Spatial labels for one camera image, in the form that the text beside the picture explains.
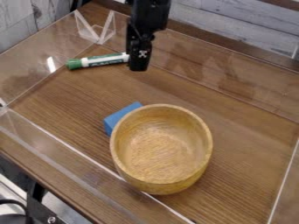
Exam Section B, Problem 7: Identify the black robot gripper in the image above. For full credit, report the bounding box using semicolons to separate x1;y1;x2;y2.
126;0;173;72

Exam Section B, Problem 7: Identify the green and white marker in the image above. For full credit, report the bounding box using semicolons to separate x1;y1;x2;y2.
66;52;130;70

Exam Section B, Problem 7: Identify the brown wooden bowl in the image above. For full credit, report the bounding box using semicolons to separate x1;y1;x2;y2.
110;104;214;195

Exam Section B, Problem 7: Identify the blue rectangular block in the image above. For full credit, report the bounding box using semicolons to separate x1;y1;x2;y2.
103;101;143;136

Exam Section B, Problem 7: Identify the black metal table frame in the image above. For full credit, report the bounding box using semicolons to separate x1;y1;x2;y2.
26;182;67;224

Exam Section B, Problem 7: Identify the black cable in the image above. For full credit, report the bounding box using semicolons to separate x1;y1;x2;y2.
0;199;34;224

